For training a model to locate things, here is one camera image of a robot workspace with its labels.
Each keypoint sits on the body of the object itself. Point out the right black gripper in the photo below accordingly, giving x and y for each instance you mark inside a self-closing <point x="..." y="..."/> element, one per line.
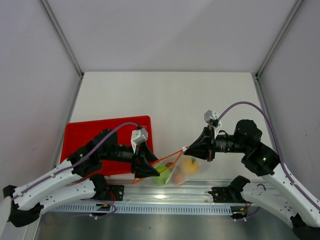
<point x="204" y="146"/>

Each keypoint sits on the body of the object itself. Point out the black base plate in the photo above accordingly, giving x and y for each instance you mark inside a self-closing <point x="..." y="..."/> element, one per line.
<point x="115" y="193"/>
<point x="227" y="195"/>

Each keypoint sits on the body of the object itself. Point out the red plastic tray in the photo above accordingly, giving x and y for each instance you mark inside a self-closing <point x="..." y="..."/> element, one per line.
<point x="77" y="134"/>

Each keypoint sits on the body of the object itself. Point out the clear zip bag orange zipper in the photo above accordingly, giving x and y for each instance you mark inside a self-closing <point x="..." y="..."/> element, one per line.
<point x="175" y="158"/>

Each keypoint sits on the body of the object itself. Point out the white slotted cable duct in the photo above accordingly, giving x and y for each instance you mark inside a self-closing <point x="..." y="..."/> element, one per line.
<point x="134" y="208"/>

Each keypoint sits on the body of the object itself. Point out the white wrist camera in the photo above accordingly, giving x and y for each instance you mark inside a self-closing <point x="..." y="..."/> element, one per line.
<point x="214" y="125"/>
<point x="137" y="137"/>

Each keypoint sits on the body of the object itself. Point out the right aluminium frame post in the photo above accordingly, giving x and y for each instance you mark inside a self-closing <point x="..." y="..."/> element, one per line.
<point x="280" y="36"/>

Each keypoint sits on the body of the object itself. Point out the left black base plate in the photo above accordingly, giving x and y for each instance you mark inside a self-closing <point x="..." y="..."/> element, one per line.
<point x="115" y="193"/>

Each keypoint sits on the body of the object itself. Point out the brown kiwi fruit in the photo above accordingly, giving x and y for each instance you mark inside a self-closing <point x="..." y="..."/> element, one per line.
<point x="170" y="165"/>

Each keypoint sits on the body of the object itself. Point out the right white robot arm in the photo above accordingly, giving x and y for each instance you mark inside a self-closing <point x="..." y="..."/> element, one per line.
<point x="300" y="211"/>

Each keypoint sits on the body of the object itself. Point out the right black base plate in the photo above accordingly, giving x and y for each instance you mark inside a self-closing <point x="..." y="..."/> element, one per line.
<point x="227" y="195"/>

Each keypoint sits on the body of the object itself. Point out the left aluminium frame post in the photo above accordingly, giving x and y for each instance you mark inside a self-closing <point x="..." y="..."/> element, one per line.
<point x="61" y="36"/>

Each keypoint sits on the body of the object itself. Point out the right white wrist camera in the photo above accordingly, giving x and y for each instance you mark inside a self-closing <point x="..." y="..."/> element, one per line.
<point x="214" y="125"/>

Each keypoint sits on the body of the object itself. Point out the orange peach with leaf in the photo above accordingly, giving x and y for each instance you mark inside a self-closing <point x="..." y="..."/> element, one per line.
<point x="189" y="166"/>

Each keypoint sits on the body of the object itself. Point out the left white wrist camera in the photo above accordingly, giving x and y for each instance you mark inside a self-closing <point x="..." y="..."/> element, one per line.
<point x="137" y="137"/>

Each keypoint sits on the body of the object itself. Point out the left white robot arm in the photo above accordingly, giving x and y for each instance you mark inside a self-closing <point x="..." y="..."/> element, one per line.
<point x="77" y="178"/>

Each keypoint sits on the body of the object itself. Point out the aluminium front rail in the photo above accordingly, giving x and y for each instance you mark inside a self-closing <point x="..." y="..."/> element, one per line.
<point x="160" y="191"/>

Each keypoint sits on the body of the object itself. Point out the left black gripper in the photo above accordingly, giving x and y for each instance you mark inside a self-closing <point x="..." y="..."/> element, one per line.
<point x="144" y="168"/>

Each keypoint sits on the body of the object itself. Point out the small orange peach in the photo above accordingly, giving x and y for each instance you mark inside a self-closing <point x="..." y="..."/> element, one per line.
<point x="178" y="179"/>

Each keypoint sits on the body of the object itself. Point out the green apple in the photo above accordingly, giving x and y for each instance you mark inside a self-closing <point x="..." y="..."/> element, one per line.
<point x="165" y="176"/>

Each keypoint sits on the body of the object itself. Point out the aluminium frame post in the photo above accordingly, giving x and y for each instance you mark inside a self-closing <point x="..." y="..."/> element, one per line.
<point x="280" y="36"/>
<point x="61" y="36"/>

